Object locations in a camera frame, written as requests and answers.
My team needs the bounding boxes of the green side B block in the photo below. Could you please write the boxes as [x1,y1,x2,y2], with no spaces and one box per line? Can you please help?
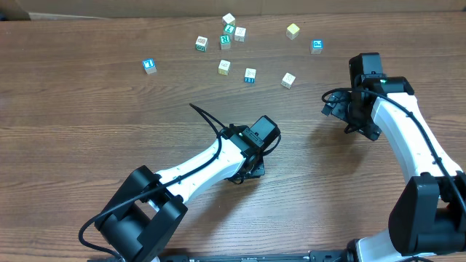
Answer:
[195,36,208,52]

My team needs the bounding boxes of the cardboard strip at back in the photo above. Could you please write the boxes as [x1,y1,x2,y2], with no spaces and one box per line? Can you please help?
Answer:
[1,0,465,20]

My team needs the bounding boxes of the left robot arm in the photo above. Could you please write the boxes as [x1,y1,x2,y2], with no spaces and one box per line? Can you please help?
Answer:
[94,116,281,261]

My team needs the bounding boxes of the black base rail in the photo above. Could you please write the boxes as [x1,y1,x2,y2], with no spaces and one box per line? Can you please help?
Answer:
[87,249,411,262]

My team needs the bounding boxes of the blue top letter block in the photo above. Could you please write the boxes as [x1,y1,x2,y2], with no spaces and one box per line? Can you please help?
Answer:
[142,58,157,74]

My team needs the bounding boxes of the left black cable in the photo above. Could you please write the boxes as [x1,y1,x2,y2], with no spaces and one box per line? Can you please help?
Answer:
[78,103,283,261]

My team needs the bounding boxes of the blue P letter block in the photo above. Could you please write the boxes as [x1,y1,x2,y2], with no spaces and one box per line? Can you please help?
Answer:
[310,39,323,55]

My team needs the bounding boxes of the black cable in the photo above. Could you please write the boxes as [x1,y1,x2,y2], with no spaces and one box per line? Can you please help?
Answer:
[321,87,466,219]
[78,103,283,261]

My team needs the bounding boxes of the green R letter block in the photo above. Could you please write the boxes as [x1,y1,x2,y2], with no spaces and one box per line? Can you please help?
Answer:
[219,35,231,50]

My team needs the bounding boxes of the yellow side wooden block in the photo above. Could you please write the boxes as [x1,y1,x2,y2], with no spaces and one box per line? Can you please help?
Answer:
[218,60,231,76]

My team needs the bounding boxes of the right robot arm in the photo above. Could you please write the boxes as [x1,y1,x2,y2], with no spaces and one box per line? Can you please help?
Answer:
[322,52,465,261]

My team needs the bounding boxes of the blue side wooden block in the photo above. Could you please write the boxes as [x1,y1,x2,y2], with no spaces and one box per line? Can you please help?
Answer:
[244,68,256,84]

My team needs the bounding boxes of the green L letter block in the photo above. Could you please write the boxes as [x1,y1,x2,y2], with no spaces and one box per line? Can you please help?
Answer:
[223,24,235,38]

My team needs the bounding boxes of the plain tilted wooden block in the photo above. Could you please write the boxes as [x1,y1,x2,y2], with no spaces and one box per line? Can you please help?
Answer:
[281,73,296,89]

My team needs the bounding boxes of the right black cable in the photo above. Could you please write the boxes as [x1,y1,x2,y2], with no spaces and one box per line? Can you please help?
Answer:
[321,87,466,219]

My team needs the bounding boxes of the top plain wooden block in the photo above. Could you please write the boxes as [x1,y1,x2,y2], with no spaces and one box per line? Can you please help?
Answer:
[222,13,236,25]

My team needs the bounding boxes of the yellow top block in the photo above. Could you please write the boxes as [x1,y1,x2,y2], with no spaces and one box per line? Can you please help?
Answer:
[286,23,300,40]

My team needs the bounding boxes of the wooden X block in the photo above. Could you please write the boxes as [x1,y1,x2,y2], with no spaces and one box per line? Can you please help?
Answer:
[234,27,246,42]

